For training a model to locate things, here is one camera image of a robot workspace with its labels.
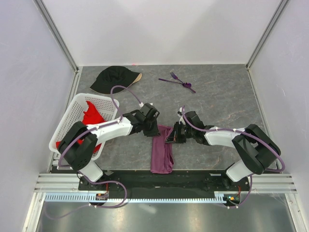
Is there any blue cable duct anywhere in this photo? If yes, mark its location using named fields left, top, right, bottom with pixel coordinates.
left=44, top=192, right=230, bottom=203

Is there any purple spoon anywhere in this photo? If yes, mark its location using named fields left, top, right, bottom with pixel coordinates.
left=158, top=78, right=196, bottom=93

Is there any aluminium frame post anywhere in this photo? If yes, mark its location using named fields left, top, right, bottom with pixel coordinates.
left=245, top=0, right=290, bottom=71
left=33, top=0, right=79, bottom=73

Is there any red cloth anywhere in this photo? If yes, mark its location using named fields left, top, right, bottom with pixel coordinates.
left=56, top=101, right=106, bottom=154

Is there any left aluminium frame post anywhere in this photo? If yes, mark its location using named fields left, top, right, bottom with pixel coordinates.
left=33, top=0, right=79, bottom=73

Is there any black bucket hat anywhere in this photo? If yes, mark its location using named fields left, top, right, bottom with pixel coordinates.
left=90, top=66, right=142, bottom=94

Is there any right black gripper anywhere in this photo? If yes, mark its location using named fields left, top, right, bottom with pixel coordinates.
left=165, top=121, right=195, bottom=144

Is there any white plastic basket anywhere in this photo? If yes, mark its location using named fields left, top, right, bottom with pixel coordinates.
left=49, top=93, right=119, bottom=158

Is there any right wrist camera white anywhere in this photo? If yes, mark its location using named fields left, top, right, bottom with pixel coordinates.
left=177, top=107, right=185, bottom=124

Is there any purple cloth napkin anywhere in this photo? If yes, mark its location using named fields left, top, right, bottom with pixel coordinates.
left=150, top=125, right=174, bottom=174

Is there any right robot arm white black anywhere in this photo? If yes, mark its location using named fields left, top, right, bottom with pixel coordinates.
left=166, top=111, right=282, bottom=190

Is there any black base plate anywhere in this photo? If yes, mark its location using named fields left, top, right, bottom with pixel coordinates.
left=77, top=169, right=251, bottom=197

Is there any purple fork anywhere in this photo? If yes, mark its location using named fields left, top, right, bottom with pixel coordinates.
left=170, top=72, right=185, bottom=86

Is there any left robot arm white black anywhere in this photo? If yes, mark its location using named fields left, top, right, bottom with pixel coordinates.
left=57, top=103, right=160, bottom=190

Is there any right aluminium frame post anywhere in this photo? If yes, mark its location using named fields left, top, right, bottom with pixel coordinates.
left=245, top=0, right=290, bottom=71

